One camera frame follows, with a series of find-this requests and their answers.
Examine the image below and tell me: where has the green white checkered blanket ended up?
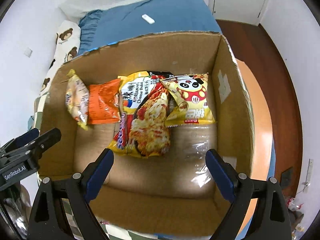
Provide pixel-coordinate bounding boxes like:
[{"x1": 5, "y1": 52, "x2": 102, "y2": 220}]
[{"x1": 30, "y1": 93, "x2": 159, "y2": 239}]

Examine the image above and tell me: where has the wall light switch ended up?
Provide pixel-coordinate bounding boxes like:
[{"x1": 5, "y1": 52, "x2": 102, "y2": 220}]
[{"x1": 24, "y1": 47, "x2": 33, "y2": 58}]

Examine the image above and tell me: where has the blue bed sheet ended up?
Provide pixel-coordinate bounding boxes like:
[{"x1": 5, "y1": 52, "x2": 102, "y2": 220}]
[{"x1": 78, "y1": 0, "x2": 221, "y2": 55}]

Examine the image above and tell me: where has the small white remote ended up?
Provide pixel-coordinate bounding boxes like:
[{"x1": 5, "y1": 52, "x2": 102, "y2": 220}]
[{"x1": 142, "y1": 14, "x2": 155, "y2": 24}]

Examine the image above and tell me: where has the orange snack packet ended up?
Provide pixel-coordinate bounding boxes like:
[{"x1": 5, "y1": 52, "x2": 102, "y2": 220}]
[{"x1": 88, "y1": 79, "x2": 121, "y2": 125}]

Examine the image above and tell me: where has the yellow panda snack bag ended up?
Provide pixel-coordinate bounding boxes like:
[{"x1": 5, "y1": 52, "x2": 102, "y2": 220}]
[{"x1": 161, "y1": 73, "x2": 215, "y2": 127}]

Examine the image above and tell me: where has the yellow noodle packet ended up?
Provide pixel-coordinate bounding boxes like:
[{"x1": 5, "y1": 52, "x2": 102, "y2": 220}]
[{"x1": 108, "y1": 71, "x2": 173, "y2": 158}]

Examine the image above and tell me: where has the bear print pillow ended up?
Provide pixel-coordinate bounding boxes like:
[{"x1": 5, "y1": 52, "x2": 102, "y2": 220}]
[{"x1": 40, "y1": 21, "x2": 81, "y2": 95}]

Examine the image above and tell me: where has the pale yellow snack bag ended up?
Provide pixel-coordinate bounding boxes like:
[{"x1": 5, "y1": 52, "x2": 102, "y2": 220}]
[{"x1": 65, "y1": 69, "x2": 89, "y2": 130}]

